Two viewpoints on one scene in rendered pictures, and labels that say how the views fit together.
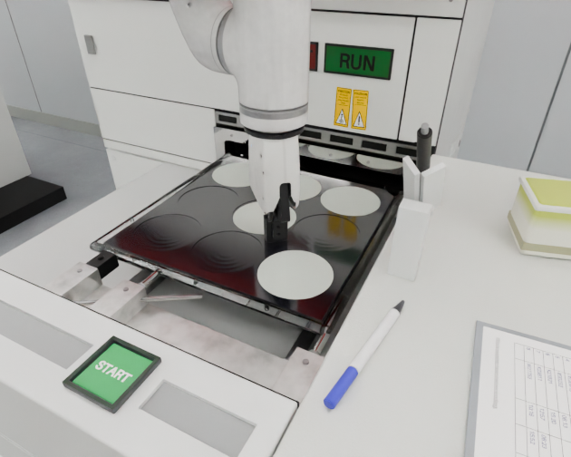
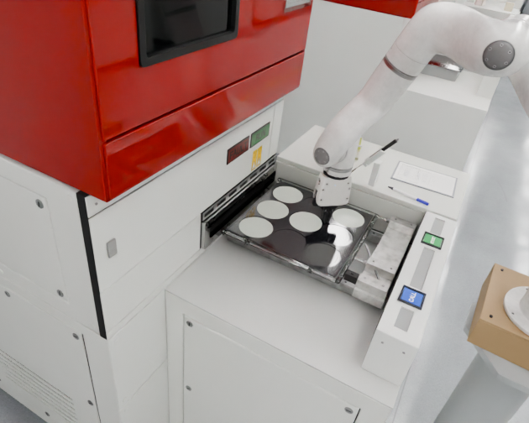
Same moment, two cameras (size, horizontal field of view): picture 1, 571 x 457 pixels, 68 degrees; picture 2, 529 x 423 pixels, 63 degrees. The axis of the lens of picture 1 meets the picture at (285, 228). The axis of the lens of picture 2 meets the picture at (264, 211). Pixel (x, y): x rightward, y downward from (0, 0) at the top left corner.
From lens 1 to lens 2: 1.40 m
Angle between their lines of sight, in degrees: 73
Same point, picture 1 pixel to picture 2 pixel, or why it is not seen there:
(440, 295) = (380, 180)
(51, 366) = (435, 253)
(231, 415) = (433, 221)
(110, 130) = (117, 315)
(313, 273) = (348, 213)
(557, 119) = not seen: hidden behind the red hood
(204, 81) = (197, 199)
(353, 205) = (293, 194)
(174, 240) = (330, 251)
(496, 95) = not seen: hidden behind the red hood
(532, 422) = (420, 180)
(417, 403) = (421, 193)
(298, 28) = not seen: hidden behind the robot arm
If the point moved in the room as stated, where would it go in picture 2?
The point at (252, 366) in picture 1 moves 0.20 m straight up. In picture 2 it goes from (391, 237) to (411, 182)
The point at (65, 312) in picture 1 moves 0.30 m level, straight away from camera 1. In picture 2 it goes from (413, 255) to (328, 294)
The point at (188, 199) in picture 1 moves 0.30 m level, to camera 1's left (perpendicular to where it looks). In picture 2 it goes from (288, 247) to (290, 332)
